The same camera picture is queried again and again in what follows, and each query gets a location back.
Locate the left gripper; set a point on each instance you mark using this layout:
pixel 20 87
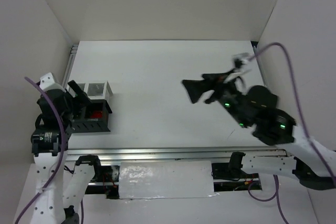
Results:
pixel 76 94

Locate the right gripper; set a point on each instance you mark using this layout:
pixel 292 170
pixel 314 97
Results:
pixel 213 87

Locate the red lego brick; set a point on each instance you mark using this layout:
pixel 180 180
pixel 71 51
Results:
pixel 96 114

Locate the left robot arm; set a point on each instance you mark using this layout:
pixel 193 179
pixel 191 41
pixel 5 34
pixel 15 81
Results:
pixel 53 202

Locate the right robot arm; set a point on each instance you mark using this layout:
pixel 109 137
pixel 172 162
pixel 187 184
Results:
pixel 309 162

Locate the white slatted container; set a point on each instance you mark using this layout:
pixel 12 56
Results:
pixel 97 90

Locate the black slatted container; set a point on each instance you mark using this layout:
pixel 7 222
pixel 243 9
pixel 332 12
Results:
pixel 83 124

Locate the silver tape sheet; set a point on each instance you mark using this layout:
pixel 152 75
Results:
pixel 161 180

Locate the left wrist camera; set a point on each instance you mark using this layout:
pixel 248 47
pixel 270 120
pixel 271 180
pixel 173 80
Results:
pixel 49 82

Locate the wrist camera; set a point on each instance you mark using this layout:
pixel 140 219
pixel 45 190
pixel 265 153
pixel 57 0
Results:
pixel 242 63
pixel 49 82

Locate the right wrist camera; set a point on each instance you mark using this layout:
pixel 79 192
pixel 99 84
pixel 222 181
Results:
pixel 242 63

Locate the aluminium frame rail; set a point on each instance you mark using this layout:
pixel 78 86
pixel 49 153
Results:
pixel 216 154

